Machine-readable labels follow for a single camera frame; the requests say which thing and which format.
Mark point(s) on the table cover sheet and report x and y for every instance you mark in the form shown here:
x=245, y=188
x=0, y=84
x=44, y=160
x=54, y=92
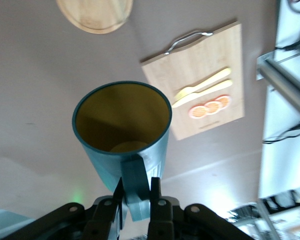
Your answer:
x=40, y=100

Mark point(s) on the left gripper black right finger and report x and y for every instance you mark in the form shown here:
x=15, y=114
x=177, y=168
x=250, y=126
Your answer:
x=170, y=220

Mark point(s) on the aluminium camera post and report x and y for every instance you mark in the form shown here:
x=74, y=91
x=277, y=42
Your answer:
x=282, y=87

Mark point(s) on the toy orange slice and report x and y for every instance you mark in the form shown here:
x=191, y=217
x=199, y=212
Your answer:
x=213, y=107
x=223, y=100
x=198, y=111

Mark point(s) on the yellow plastic knife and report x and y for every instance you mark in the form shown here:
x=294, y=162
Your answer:
x=215, y=88

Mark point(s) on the yellow plastic fork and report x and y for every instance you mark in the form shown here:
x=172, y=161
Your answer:
x=210, y=78

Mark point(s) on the teal cup yellow inside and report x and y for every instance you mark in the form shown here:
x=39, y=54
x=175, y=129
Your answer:
x=100, y=162

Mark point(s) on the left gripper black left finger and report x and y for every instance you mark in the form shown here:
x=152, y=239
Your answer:
x=90, y=220

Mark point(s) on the wooden cup rack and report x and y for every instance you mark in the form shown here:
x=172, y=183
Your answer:
x=95, y=15

